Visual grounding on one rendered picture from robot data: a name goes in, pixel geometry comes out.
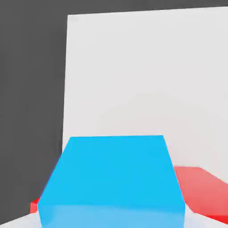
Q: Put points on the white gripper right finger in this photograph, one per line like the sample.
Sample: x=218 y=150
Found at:
x=199 y=221

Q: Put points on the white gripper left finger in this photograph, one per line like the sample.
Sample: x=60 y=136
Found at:
x=23 y=222

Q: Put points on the small blue cube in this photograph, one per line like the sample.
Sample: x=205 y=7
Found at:
x=112 y=178

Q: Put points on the large red box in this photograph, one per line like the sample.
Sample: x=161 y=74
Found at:
x=201 y=188

